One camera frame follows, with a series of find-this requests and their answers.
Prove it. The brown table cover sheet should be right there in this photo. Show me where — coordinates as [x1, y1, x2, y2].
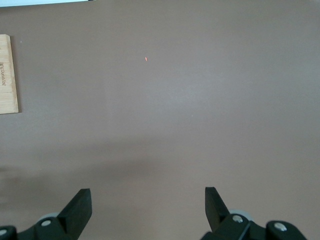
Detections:
[0, 0, 320, 240]

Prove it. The wooden cutting board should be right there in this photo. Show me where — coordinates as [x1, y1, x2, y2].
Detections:
[0, 34, 20, 115]

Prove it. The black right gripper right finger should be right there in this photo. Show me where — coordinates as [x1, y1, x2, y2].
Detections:
[202, 186, 307, 240]

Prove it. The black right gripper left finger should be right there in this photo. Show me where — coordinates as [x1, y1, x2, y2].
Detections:
[0, 188, 93, 240]

